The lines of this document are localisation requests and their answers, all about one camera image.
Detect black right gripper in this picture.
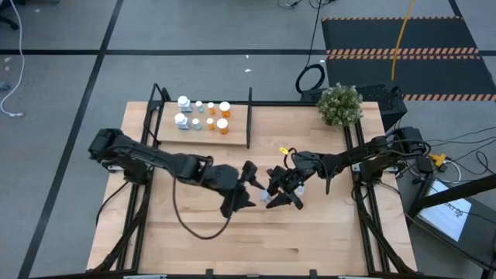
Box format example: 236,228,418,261
265,151,323,211

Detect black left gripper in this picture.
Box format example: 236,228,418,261
205,160,269,220

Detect white medicine bottle blue label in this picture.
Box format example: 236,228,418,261
174,112,191,131
177,95,193,114

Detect green potted plant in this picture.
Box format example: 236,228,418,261
317,82,364,128

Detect black support beam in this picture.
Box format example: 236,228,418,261
406,173,496,218

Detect black floor mat hazard stripes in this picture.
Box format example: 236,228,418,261
320,15,496,102

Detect black office chair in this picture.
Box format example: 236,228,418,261
0,0,20,31

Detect wooden shelf black metal frame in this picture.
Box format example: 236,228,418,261
149,82,253,150

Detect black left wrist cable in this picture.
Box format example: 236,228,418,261
171,174,236,240

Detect black aluminium table frame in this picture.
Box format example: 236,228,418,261
87,82,419,279

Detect black coiled cable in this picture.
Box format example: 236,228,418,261
294,0,326,95

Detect yellow cable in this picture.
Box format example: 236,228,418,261
390,0,415,82

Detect white floor cable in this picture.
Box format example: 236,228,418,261
0,0,26,118

